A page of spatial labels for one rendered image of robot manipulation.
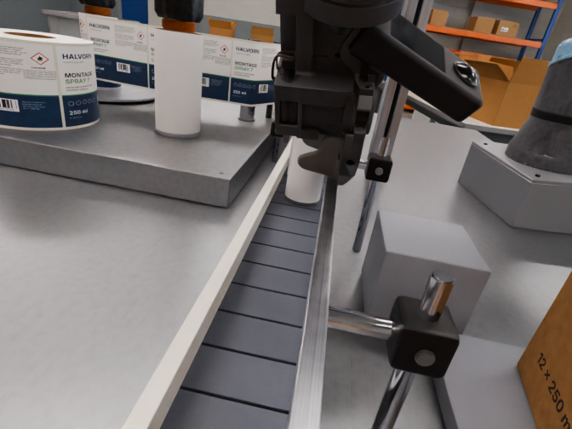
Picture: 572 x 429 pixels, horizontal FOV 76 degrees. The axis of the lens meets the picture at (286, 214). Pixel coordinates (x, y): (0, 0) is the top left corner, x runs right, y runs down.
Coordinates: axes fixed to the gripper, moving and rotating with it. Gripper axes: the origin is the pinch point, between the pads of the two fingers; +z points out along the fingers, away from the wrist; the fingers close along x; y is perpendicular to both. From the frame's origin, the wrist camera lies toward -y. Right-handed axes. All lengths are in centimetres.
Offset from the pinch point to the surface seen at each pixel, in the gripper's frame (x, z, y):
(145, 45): -49, 18, 48
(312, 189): -3.7, 7.9, 3.7
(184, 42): -30.1, 4.8, 29.7
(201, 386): 24.1, -5.8, 8.5
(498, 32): -693, 351, -286
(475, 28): -693, 347, -242
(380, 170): -3.9, 2.8, -4.4
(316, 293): 19.1, -11.9, 2.0
